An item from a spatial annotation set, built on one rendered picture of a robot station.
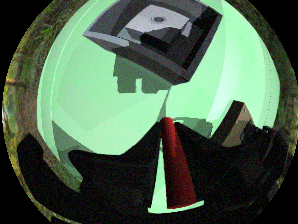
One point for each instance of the dark red peg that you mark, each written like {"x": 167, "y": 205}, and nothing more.
{"x": 178, "y": 183}

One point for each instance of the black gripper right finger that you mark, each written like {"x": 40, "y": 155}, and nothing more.
{"x": 209, "y": 162}

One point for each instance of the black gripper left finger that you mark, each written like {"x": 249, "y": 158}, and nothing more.
{"x": 136, "y": 168}

